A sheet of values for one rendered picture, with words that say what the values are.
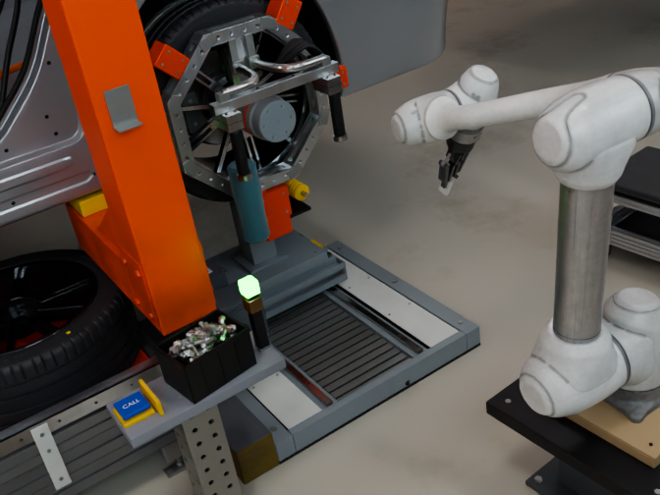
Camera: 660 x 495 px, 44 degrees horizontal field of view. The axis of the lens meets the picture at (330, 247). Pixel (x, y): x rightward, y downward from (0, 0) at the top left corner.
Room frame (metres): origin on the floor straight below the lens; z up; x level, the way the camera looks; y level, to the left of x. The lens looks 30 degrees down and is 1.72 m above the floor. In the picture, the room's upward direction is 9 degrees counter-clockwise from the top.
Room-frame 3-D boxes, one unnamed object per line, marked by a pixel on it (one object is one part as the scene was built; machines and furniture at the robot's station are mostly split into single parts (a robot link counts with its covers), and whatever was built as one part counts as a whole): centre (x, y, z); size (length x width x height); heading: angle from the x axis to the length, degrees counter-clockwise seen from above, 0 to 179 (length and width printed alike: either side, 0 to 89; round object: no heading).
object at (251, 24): (2.43, 0.18, 0.85); 0.54 x 0.07 x 0.54; 120
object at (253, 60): (2.37, 0.03, 1.03); 0.19 x 0.18 x 0.11; 30
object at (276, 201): (2.46, 0.20, 0.48); 0.16 x 0.12 x 0.17; 30
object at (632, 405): (1.48, -0.69, 0.36); 0.22 x 0.18 x 0.06; 117
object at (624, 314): (1.47, -0.66, 0.50); 0.18 x 0.16 x 0.22; 116
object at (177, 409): (1.63, 0.39, 0.44); 0.43 x 0.17 x 0.03; 120
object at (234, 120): (2.17, 0.22, 0.93); 0.09 x 0.05 x 0.05; 30
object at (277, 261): (2.58, 0.26, 0.32); 0.40 x 0.30 x 0.28; 120
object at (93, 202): (2.30, 0.69, 0.71); 0.14 x 0.14 x 0.05; 30
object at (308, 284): (2.58, 0.26, 0.13); 0.50 x 0.36 x 0.10; 120
